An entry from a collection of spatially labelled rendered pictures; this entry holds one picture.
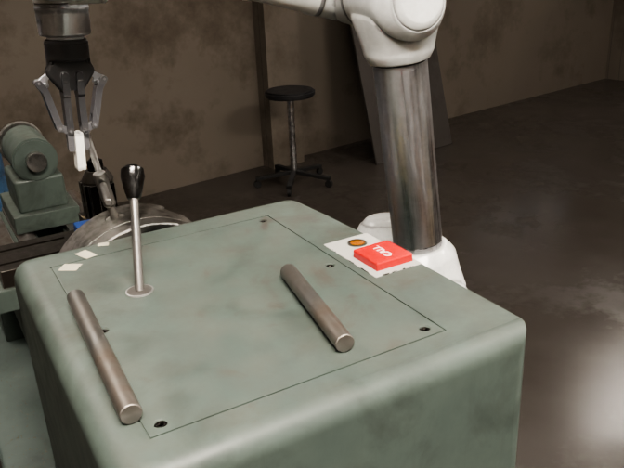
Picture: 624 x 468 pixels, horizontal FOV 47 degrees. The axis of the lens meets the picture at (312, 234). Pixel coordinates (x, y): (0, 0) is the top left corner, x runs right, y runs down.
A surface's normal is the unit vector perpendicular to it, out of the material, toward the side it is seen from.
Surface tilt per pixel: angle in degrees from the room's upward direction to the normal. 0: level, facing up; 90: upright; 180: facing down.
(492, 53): 90
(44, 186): 90
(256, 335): 0
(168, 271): 0
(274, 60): 90
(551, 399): 0
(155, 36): 90
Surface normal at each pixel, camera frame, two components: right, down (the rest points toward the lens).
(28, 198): 0.50, 0.31
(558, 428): -0.04, -0.92
